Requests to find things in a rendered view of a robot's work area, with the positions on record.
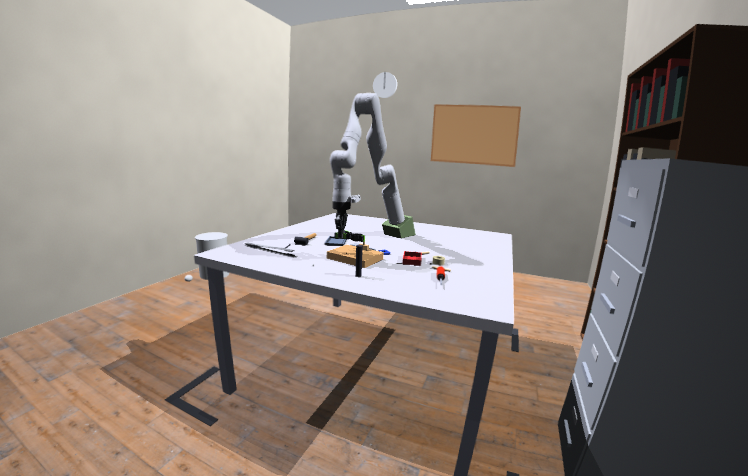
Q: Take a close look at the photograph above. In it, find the black mallet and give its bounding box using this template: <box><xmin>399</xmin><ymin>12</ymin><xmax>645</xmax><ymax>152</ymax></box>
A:
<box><xmin>294</xmin><ymin>233</ymin><xmax>317</xmax><ymax>245</ymax></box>

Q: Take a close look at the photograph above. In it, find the brown wooden bench board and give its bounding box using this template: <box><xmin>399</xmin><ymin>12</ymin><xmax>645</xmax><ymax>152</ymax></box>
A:
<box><xmin>326</xmin><ymin>245</ymin><xmax>384</xmax><ymax>268</ymax></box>

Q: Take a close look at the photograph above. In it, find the grey flat bar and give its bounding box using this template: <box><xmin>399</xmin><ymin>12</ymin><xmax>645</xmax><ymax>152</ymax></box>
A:
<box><xmin>244</xmin><ymin>242</ymin><xmax>295</xmax><ymax>257</ymax></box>

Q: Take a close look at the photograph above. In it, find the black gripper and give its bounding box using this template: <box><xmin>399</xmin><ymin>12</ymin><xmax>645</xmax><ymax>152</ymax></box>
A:
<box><xmin>333</xmin><ymin>201</ymin><xmax>351</xmax><ymax>239</ymax></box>

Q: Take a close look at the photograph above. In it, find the black cylinder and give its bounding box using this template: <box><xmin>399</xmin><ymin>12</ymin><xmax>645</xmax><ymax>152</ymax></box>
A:
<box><xmin>355</xmin><ymin>245</ymin><xmax>363</xmax><ymax>277</ymax></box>

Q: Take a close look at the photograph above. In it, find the red open tray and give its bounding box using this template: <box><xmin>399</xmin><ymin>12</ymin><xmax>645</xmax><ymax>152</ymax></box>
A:
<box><xmin>402</xmin><ymin>251</ymin><xmax>422</xmax><ymax>266</ymax></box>

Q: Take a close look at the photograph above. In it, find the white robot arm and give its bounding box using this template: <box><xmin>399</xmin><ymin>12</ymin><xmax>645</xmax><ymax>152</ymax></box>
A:
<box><xmin>330</xmin><ymin>93</ymin><xmax>405</xmax><ymax>225</ymax></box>

